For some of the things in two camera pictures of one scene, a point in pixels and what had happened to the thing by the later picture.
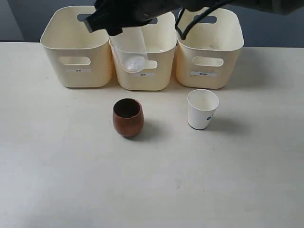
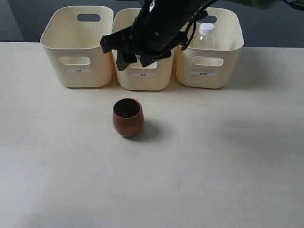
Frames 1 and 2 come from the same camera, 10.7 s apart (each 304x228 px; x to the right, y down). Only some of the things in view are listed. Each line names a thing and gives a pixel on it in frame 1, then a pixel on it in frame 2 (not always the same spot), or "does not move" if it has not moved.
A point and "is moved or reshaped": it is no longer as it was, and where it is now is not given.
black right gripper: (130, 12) to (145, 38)
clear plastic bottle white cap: (128, 46) is moved or reshaped
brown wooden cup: (128, 117) does not move
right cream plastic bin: (208, 57) does not move
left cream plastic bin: (81, 59) does not move
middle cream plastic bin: (160, 41) does not move
